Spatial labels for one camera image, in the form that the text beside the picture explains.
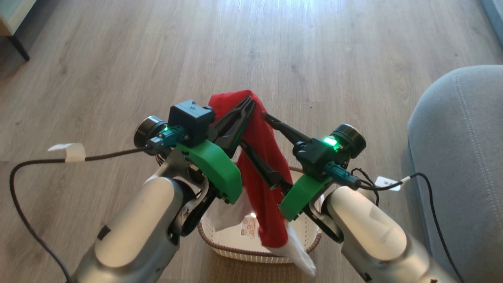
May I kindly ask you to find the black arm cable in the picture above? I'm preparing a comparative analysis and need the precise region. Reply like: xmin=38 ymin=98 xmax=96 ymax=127
xmin=9 ymin=147 xmax=158 ymax=283
xmin=351 ymin=167 xmax=465 ymax=283

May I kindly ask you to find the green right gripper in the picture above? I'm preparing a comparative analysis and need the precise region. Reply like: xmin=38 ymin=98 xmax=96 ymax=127
xmin=240 ymin=112 xmax=344 ymax=244

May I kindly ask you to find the white plastic bag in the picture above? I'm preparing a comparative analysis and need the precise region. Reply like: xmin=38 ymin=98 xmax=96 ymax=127
xmin=204 ymin=188 xmax=261 ymax=240

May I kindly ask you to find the grey blue carpet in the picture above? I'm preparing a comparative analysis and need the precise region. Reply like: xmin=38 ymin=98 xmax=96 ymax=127
xmin=481 ymin=0 xmax=503 ymax=38

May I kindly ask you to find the white brown-rimmed laundry basket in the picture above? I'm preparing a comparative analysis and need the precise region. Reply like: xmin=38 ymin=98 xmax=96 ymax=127
xmin=196 ymin=165 xmax=323 ymax=264

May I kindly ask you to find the wooden cabinet with black leg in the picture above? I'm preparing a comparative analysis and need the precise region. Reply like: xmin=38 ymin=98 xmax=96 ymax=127
xmin=0 ymin=0 xmax=38 ymax=62

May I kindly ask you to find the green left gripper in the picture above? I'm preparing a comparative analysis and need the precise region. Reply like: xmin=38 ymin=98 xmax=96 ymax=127
xmin=173 ymin=96 xmax=256 ymax=237

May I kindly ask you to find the red garment with white trim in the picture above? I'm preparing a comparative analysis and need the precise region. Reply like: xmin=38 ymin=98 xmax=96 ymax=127
xmin=208 ymin=90 xmax=317 ymax=277

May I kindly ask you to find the white left cable tag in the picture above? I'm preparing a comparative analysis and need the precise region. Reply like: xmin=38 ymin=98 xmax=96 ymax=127
xmin=48 ymin=142 xmax=86 ymax=163

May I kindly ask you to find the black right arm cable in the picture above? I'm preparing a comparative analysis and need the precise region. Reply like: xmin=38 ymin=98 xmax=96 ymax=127
xmin=351 ymin=167 xmax=465 ymax=283

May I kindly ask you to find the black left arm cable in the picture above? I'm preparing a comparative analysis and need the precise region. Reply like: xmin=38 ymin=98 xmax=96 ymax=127
xmin=9 ymin=147 xmax=158 ymax=283

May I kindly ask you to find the teal left camera cable plug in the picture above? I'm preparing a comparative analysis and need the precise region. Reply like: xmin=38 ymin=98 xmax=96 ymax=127
xmin=147 ymin=125 xmax=186 ymax=154

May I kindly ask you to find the grey fabric sofa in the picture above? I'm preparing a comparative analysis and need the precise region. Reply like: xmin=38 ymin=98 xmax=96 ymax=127
xmin=407 ymin=65 xmax=503 ymax=283

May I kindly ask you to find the teal right camera cable plug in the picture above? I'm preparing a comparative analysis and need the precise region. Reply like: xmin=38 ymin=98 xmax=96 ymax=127
xmin=325 ymin=161 xmax=362 ymax=190

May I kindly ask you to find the teal camera cable plug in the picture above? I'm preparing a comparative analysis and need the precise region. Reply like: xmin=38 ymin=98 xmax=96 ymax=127
xmin=147 ymin=125 xmax=186 ymax=154
xmin=325 ymin=161 xmax=362 ymax=190

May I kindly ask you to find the white cable tag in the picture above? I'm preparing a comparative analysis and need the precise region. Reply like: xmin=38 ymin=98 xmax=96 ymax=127
xmin=375 ymin=176 xmax=411 ymax=192
xmin=48 ymin=142 xmax=86 ymax=163

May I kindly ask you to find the white right cable tag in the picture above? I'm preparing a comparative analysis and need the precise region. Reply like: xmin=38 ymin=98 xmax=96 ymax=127
xmin=375 ymin=176 xmax=411 ymax=192

